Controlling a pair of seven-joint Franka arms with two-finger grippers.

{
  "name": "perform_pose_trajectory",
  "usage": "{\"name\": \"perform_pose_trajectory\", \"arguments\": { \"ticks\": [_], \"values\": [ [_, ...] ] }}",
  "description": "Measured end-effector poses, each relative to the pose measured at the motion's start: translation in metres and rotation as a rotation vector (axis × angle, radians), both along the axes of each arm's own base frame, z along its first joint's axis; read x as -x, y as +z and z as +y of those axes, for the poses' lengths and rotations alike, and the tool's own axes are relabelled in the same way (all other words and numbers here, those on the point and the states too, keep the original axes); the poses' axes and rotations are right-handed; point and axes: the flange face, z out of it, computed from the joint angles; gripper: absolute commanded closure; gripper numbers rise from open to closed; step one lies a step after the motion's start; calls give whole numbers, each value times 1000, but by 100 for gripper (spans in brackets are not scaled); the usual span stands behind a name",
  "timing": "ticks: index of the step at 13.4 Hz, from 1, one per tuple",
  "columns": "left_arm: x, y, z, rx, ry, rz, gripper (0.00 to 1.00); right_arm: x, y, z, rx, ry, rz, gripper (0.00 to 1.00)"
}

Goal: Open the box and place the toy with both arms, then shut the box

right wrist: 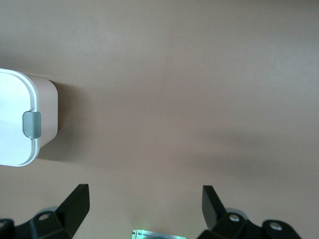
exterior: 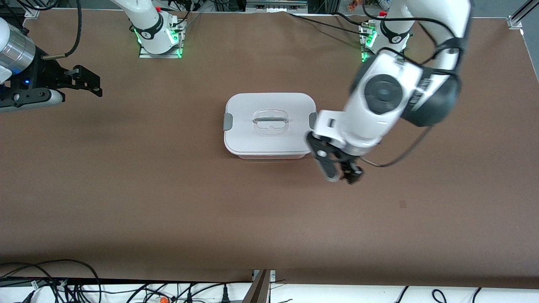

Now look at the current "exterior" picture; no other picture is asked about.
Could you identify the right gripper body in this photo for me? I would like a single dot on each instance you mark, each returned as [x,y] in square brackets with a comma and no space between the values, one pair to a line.
[47,72]

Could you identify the white box lid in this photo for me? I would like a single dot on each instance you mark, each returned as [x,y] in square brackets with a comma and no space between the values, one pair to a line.
[269,143]

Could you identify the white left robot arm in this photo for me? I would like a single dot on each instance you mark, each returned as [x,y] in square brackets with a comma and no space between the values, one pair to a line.
[446,17]

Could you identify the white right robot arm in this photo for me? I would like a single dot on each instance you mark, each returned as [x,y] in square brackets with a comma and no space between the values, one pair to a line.
[147,21]

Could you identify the pink plastic box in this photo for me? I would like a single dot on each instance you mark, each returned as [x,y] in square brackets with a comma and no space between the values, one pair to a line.
[273,157]

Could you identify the black power plug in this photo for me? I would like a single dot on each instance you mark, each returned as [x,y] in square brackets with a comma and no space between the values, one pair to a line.
[225,296]

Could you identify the aluminium corner bracket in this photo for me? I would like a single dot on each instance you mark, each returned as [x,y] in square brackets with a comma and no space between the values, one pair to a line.
[516,22]
[32,11]

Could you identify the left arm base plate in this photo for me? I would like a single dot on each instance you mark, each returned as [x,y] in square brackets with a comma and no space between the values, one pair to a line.
[370,60]

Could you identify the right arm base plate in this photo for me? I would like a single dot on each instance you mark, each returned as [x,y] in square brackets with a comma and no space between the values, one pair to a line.
[168,54]

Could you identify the small metal bracket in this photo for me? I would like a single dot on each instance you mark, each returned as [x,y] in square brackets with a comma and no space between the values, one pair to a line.
[273,274]

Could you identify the grey metal frame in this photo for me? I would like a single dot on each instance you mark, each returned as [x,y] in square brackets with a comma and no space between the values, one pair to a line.
[276,5]

